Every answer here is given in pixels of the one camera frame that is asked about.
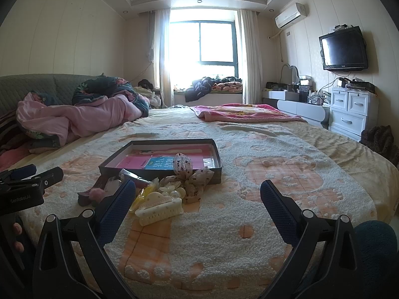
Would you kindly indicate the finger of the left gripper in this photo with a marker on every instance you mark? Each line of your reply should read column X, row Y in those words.
column 51, row 177
column 18, row 174

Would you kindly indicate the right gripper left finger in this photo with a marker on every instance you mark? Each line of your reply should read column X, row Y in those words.
column 57, row 272

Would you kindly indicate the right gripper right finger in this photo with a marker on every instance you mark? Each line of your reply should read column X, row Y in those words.
column 324, row 256

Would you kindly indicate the maroon hair clip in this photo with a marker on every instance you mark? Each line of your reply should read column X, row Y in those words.
column 108, row 184

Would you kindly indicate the yellow bangles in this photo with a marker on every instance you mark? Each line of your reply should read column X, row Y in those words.
column 140, row 198

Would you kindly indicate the cream cloud hair claw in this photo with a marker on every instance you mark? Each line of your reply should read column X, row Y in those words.
column 157, row 207

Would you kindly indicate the polka dot bow scrunchie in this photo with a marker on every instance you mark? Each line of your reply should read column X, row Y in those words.
column 193, row 181

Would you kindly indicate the pink pompom hair clip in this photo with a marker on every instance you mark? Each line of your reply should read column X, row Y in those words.
column 96, row 195

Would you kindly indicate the pearl hair ties bag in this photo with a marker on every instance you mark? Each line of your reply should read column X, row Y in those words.
column 172, row 186

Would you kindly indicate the person's left hand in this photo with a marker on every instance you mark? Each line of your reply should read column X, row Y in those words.
column 17, row 229

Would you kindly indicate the pink quilt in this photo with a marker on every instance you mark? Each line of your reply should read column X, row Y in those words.
column 62, row 124

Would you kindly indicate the green padded headboard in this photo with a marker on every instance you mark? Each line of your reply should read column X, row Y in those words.
column 15, row 87

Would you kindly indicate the cream peach bedspread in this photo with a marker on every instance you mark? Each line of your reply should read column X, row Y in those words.
column 225, row 245

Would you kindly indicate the dark cardboard box tray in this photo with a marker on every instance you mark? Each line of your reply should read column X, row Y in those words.
column 151, row 174

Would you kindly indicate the dark floral duvet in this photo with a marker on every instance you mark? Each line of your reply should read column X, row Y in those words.
column 91, row 91

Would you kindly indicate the brown fuzzy item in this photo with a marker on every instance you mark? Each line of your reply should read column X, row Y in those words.
column 381, row 140

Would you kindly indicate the white low desk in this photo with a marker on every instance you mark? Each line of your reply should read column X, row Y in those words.
column 288, row 102

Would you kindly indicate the white drawer cabinet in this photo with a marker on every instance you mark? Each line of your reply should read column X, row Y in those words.
column 352, row 112

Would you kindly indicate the pink folded blanket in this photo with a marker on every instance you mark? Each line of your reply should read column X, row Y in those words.
column 240, row 113

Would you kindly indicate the dark clothes on sill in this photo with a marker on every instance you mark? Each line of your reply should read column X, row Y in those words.
column 199, row 88

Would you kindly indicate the white left curtain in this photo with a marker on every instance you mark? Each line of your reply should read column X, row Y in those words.
column 159, row 21

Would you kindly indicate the white curtain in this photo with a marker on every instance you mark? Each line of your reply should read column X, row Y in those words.
column 159, row 21
column 249, row 55

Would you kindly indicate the white right curtain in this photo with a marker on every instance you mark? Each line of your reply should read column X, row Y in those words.
column 249, row 55

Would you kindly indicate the white air conditioner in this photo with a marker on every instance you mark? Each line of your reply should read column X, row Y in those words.
column 291, row 15

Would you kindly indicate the window with teal frame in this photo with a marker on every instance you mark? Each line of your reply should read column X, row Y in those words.
column 202, row 49

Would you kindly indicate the black wall television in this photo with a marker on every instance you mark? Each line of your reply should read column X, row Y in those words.
column 344, row 50

